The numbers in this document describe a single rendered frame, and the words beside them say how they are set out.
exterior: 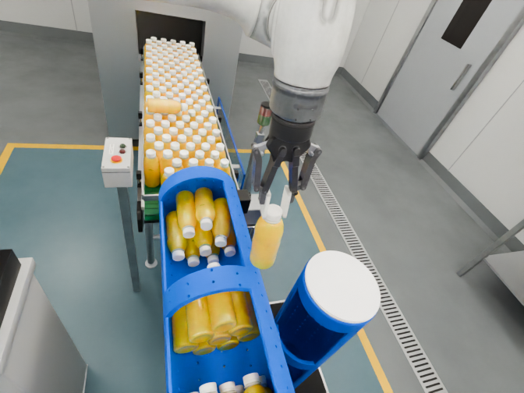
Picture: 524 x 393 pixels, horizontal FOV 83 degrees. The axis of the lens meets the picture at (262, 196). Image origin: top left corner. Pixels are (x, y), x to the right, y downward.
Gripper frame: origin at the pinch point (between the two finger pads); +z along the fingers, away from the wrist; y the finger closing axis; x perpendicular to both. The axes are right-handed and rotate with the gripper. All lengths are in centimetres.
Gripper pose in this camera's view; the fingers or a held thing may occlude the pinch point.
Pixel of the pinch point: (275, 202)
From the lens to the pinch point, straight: 63.1
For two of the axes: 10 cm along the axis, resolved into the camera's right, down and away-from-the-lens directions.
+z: -1.3, 7.6, 6.4
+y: 9.7, -0.3, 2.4
